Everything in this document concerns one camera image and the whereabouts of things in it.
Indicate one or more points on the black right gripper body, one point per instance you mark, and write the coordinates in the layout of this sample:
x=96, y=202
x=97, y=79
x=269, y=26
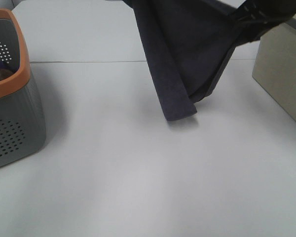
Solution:
x=253, y=18

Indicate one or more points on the dark grey towel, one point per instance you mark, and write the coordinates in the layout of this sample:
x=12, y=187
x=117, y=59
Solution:
x=185, y=43

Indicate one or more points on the beige storage bin grey rim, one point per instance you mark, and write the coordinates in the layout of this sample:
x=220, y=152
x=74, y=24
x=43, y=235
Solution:
x=275, y=65

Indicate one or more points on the grey perforated basket orange rim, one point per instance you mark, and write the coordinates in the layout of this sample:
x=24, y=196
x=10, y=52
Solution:
x=22, y=121

